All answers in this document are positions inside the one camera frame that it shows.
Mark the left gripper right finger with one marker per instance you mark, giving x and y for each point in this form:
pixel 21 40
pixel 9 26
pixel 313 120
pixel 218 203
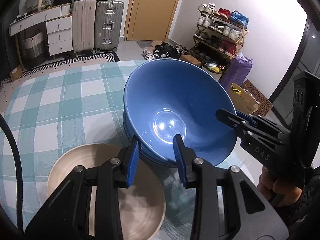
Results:
pixel 187 163

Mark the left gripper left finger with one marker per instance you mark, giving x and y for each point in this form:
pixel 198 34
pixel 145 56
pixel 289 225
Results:
pixel 120 171

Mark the blue bowl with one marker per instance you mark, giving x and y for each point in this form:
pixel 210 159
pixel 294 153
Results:
pixel 166 97
pixel 145 152

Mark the right hand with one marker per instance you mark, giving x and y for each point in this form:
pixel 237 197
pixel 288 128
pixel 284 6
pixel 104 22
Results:
pixel 267 184

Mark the stacked blue bowl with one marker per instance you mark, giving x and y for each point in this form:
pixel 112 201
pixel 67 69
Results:
pixel 145 152

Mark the beige plate on table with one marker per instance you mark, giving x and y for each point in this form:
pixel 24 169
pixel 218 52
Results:
pixel 140 209

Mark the large cardboard box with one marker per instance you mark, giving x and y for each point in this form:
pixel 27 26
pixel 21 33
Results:
pixel 242 100

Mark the brown cardboard box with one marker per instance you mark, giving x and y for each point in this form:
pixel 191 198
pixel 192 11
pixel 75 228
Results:
pixel 190 59

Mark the purple bag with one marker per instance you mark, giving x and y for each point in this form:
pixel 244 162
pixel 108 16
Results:
pixel 236 72

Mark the wooden shoe rack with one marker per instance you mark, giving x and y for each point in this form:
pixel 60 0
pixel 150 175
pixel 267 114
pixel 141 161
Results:
pixel 219 36

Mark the patterned floor rug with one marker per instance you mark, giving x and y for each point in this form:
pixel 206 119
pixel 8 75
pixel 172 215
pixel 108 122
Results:
pixel 8 87

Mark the small cardboard box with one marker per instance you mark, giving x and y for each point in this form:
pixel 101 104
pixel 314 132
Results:
pixel 16 73

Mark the woven laundry basket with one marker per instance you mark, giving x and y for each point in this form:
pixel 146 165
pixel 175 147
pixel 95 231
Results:
pixel 34 49

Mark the wooden door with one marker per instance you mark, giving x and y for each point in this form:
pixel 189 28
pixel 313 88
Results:
pixel 149 19

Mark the silver suitcase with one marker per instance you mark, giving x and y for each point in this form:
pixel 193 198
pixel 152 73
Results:
pixel 108 17

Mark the beige suitcase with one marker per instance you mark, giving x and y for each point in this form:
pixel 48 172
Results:
pixel 83 21

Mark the white drawer desk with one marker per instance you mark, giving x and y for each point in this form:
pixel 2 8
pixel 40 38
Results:
pixel 58 21

